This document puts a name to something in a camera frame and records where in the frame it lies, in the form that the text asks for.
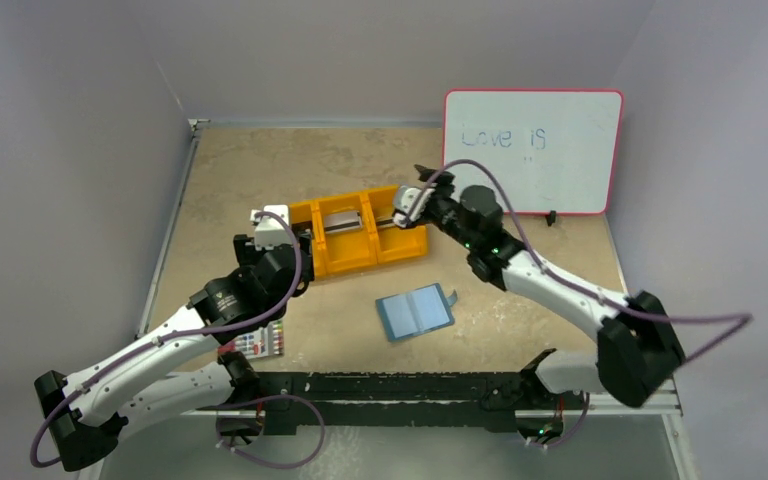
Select blue card holder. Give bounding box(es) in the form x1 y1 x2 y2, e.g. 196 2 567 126
375 283 459 343

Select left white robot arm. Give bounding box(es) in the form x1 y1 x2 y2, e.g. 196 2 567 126
30 233 313 472

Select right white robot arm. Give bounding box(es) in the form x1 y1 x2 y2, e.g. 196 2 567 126
392 165 687 408

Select silver card in bin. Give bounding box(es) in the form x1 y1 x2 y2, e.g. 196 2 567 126
323 210 363 235

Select right yellow bin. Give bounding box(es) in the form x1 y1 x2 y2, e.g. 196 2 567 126
365 185 429 264

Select yellow bin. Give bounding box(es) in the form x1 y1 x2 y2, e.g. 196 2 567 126
289 191 377 280
365 185 429 264

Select marker pen pack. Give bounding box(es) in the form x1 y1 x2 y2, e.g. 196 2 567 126
217 320 284 359

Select middle yellow bin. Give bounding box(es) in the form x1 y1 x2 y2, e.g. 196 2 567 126
289 191 377 280

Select right whiteboard stand foot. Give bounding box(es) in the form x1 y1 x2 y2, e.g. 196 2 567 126
544 210 557 227

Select pink framed whiteboard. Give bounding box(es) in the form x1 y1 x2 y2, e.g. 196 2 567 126
442 89 624 215

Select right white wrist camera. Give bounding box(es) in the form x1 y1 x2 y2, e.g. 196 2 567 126
392 185 434 230

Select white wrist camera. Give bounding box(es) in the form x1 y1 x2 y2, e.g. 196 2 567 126
392 185 434 230
250 204 292 250

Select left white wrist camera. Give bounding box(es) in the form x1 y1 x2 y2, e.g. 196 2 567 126
250 204 292 250

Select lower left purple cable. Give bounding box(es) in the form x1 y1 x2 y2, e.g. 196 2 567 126
214 394 327 470

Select purple cable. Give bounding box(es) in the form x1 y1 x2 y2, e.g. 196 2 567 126
214 394 327 470
29 210 304 469
523 390 591 453
410 158 754 366

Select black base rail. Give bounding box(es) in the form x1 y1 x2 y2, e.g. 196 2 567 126
191 370 587 435

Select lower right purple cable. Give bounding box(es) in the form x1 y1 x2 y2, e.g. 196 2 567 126
523 390 591 453

